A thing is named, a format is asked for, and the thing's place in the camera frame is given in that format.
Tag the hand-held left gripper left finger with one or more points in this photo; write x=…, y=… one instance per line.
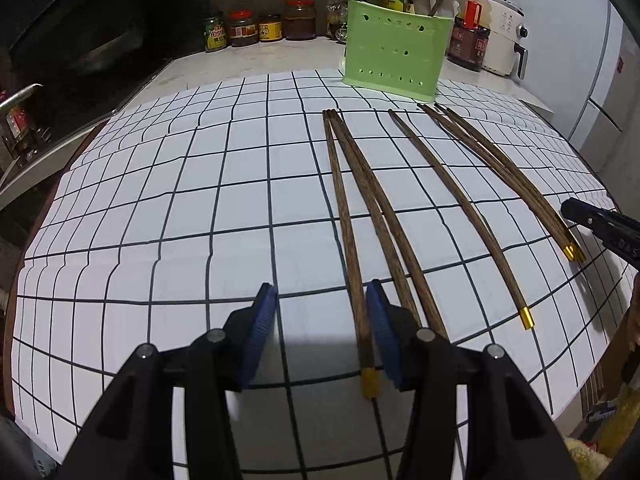
x=260, y=330

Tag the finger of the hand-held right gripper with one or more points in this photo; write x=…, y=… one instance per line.
x=600, y=222

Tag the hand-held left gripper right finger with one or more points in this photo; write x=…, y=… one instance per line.
x=382, y=335

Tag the green perforated utensil holder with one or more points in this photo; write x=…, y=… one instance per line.
x=395, y=50

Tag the white black-grid mat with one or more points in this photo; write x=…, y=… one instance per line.
x=175, y=220

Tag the grey refrigerator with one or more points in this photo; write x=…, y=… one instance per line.
x=575, y=60

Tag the white air fryer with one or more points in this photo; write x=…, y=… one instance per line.
x=505, y=35

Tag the yellow fluffy cloth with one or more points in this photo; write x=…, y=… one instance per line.
x=587, y=460

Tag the white plastic bottle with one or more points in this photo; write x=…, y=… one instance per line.
x=450, y=7

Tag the green label jar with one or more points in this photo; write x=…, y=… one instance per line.
x=215, y=35

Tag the yellow label jar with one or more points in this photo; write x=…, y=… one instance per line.
x=270, y=30

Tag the red lid sauce jar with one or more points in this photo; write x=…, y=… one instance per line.
x=243, y=30

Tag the large dark sauce jar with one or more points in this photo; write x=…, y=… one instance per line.
x=300, y=22

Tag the small spice jar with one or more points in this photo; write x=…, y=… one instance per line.
x=335, y=20

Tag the black kitchen appliance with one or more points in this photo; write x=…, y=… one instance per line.
x=75, y=35

